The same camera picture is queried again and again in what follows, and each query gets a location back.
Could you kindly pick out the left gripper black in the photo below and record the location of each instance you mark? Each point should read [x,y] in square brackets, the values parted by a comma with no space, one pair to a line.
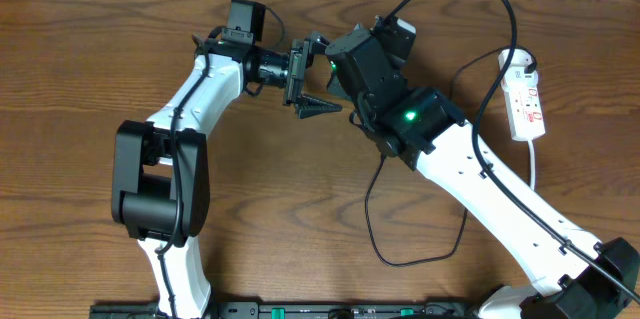
[293,72]

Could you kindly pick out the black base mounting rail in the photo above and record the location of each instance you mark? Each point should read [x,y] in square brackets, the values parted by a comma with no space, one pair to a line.
[261,310]

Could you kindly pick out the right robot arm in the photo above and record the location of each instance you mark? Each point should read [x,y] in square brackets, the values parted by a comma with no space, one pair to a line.
[572,273]

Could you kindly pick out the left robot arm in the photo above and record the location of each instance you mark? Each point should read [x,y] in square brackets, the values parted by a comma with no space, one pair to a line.
[161,187]

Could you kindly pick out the white USB charger adapter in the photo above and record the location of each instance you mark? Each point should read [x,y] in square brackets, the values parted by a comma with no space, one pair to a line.
[520,58]

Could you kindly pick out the white power strip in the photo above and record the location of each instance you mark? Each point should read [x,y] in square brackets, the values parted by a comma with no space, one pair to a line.
[523,105]

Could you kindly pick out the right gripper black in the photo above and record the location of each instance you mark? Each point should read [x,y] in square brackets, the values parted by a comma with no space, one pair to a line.
[339,85]

